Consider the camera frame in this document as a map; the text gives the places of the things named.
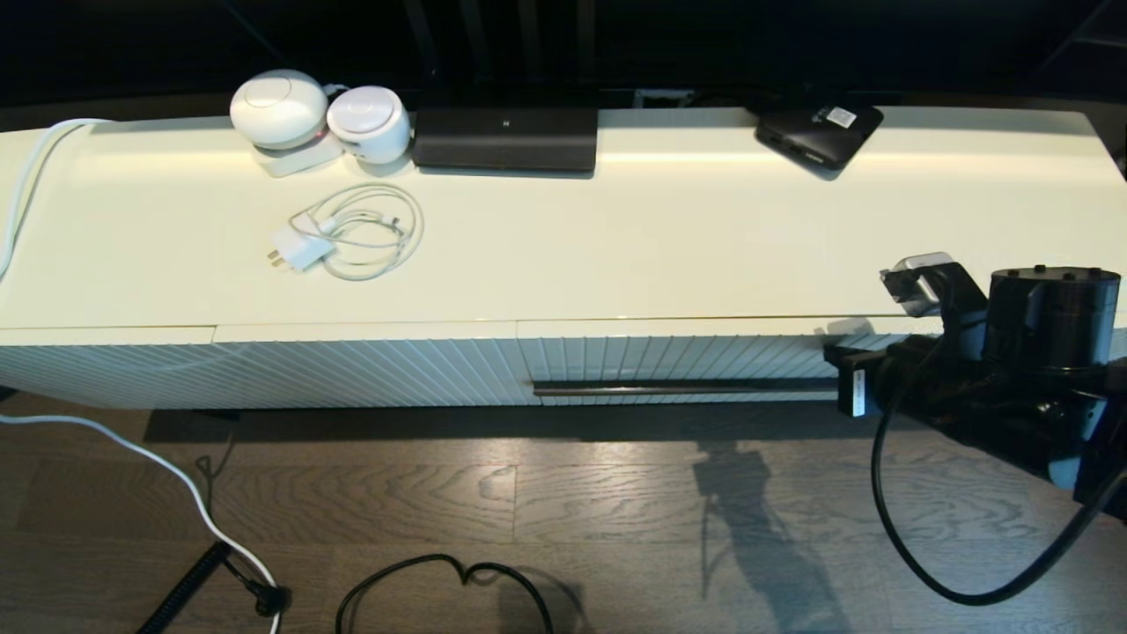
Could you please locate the white fluted front drawer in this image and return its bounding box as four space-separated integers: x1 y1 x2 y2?
518 317 1109 408

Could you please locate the white long cabinet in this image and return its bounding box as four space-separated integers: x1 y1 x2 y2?
0 106 1127 415

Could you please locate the black set-top box with sticker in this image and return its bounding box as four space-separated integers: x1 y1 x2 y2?
755 104 884 173

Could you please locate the black router box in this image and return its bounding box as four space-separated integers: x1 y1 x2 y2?
411 84 600 174

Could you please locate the black router antenna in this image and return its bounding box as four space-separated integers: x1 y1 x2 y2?
575 0 600 87
405 0 441 87
458 0 487 87
518 0 542 87

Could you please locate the white fluted cabinet front panel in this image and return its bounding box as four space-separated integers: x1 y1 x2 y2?
0 328 217 410
214 322 520 410

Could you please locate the small white round device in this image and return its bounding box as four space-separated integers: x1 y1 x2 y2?
327 85 412 166

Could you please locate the white charger plug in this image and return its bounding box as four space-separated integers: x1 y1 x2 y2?
269 225 337 273

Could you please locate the white flat device base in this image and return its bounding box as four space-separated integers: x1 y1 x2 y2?
254 132 346 180

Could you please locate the large white round device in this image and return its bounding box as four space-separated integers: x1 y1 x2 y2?
230 70 330 151

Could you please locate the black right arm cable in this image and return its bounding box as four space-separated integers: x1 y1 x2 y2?
870 291 1127 608

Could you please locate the white coiled charging cable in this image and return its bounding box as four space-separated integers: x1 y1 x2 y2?
291 183 425 283

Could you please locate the black looped floor cable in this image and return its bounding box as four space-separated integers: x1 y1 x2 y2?
335 553 556 634

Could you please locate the black plug with cord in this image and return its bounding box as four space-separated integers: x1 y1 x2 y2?
220 555 293 619

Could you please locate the white floor cable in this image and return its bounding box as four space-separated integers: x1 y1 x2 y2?
0 412 284 634

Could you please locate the black spiral cable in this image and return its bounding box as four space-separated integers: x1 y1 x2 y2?
136 542 232 634

